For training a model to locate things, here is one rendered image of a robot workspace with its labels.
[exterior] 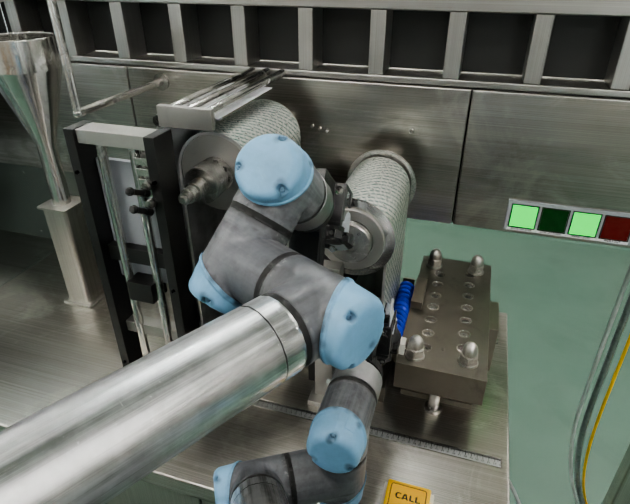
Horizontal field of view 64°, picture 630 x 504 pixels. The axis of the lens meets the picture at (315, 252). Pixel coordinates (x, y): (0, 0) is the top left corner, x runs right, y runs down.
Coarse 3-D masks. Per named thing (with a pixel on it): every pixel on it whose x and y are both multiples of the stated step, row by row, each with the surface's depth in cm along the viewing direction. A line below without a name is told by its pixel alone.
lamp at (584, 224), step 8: (576, 216) 105; (584, 216) 105; (592, 216) 104; (600, 216) 104; (576, 224) 106; (584, 224) 106; (592, 224) 105; (576, 232) 107; (584, 232) 106; (592, 232) 106
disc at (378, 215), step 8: (352, 200) 83; (360, 200) 83; (360, 208) 84; (368, 208) 83; (376, 208) 83; (376, 216) 84; (384, 216) 83; (384, 224) 84; (384, 232) 84; (392, 232) 84; (392, 240) 85; (384, 248) 86; (392, 248) 85; (384, 256) 87; (376, 264) 88; (384, 264) 87; (344, 272) 91; (352, 272) 90; (360, 272) 90; (368, 272) 89
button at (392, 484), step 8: (392, 480) 84; (392, 488) 82; (400, 488) 82; (408, 488) 82; (416, 488) 82; (424, 488) 82; (392, 496) 81; (400, 496) 81; (408, 496) 81; (416, 496) 81; (424, 496) 81
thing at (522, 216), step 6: (516, 210) 109; (522, 210) 108; (528, 210) 108; (534, 210) 107; (516, 216) 109; (522, 216) 109; (528, 216) 108; (534, 216) 108; (510, 222) 110; (516, 222) 110; (522, 222) 109; (528, 222) 109; (534, 222) 109
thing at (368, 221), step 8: (352, 208) 84; (344, 216) 84; (352, 216) 84; (360, 216) 84; (368, 216) 83; (368, 224) 84; (376, 224) 83; (376, 232) 84; (376, 240) 85; (384, 240) 85; (376, 248) 86; (328, 256) 89; (368, 256) 87; (376, 256) 86; (344, 264) 89; (352, 264) 89; (360, 264) 88; (368, 264) 88
